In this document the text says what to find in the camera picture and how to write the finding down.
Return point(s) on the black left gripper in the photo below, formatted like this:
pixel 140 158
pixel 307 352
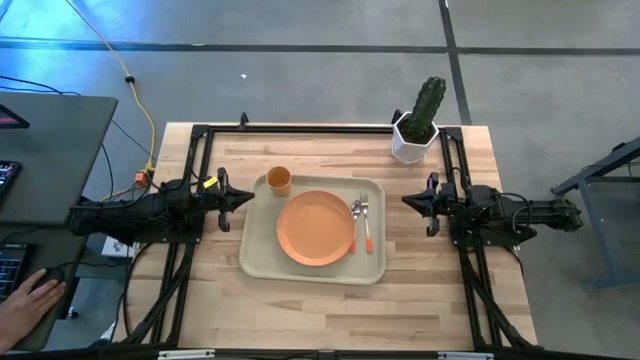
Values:
pixel 223 197

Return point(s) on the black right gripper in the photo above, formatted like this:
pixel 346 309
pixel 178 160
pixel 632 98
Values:
pixel 437 202

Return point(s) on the orange plastic cup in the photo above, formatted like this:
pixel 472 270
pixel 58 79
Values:
pixel 279 182

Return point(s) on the beige plastic tray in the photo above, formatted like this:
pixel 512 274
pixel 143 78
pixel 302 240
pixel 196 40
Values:
pixel 260 250

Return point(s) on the orange plastic plate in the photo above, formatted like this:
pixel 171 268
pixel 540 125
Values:
pixel 315 227

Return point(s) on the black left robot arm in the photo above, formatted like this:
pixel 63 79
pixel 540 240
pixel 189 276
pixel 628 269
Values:
pixel 135 215

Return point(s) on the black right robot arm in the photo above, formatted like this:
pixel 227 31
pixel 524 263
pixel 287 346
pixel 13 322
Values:
pixel 545 212

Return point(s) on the white hexagonal plant pot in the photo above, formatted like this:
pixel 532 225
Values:
pixel 407 152

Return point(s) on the green cactus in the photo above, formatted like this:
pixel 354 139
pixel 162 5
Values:
pixel 425 110

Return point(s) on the white printed paper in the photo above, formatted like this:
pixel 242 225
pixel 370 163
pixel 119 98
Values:
pixel 117 247

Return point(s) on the dark grey desk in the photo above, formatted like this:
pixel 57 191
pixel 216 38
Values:
pixel 60 160

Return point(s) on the black computer mouse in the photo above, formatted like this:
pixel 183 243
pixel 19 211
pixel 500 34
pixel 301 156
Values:
pixel 50 275

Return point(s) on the black keyboard with lit keys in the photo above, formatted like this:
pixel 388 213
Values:
pixel 7 180

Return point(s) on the black backlit keyboard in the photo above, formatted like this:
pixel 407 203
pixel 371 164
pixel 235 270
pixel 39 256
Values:
pixel 11 270

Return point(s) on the laptop screen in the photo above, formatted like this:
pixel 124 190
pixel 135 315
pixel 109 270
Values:
pixel 10 119

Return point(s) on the person's hand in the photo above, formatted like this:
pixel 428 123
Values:
pixel 25 312

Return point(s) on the black aluminium rig frame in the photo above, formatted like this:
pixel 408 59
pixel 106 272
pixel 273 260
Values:
pixel 300 129

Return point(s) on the silver metal bracket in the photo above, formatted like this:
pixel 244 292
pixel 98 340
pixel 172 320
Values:
pixel 186 355
pixel 465 356

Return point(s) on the grey metal table frame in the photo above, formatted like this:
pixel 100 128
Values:
pixel 595 200

